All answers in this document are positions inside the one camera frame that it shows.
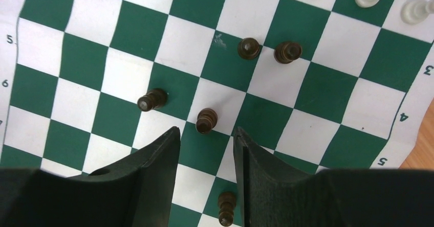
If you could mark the green white chess mat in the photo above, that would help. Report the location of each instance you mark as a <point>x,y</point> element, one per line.
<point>73,70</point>

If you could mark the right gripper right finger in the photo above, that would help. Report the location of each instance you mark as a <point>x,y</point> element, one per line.
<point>273,193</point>

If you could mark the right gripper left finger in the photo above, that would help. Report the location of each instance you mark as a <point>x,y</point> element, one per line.
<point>136,190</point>

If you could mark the dark chess pawn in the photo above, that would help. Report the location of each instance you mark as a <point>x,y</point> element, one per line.
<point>248,48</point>
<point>287,51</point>
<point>155,98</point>
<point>206,120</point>
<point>226,204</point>

